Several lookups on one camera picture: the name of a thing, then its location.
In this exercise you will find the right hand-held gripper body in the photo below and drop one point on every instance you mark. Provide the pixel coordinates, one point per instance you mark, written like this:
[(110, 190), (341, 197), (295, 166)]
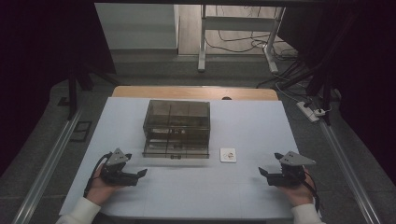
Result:
[(294, 159)]

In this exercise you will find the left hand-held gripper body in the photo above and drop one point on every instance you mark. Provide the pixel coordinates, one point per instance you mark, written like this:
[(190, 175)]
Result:
[(115, 158)]

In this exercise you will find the small white square packet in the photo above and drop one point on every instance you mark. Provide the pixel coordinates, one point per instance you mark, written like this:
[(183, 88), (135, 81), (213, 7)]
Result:
[(228, 155)]

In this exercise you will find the smoky transparent drawer box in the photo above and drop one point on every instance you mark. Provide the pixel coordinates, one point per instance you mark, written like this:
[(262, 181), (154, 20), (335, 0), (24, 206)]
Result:
[(176, 124)]

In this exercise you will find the person's right hand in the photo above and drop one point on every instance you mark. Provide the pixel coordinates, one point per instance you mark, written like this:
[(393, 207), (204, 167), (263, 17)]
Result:
[(300, 194)]

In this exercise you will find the person's left hand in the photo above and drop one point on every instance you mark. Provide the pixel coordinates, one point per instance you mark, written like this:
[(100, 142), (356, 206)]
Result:
[(99, 189)]

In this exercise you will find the pale blue table mat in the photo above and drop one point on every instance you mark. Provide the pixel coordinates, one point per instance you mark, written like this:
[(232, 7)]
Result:
[(249, 130)]

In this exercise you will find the black floor plate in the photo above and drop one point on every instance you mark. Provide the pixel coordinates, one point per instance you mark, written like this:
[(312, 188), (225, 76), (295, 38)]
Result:
[(81, 130)]

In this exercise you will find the white power strip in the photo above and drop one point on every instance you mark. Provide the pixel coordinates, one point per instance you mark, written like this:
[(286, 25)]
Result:
[(306, 111)]

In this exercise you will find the white plug adapter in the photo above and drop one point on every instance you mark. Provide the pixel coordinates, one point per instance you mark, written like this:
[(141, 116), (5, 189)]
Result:
[(320, 112)]

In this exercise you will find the black metal stand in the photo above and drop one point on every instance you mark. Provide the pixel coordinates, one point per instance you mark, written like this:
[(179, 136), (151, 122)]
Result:
[(326, 81), (72, 93)]

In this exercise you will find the black curtain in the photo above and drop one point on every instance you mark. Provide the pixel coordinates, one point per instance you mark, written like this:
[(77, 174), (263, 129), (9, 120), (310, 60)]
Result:
[(367, 77), (40, 62)]

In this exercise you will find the pale grey cabinet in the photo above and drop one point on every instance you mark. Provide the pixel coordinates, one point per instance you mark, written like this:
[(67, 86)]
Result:
[(137, 25)]

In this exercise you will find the aluminium floor rail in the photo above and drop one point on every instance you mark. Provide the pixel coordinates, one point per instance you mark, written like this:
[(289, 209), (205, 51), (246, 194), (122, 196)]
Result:
[(348, 169), (46, 169)]

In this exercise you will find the white metal desk frame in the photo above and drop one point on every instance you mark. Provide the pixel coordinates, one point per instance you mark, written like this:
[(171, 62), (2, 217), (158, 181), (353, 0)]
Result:
[(238, 23)]

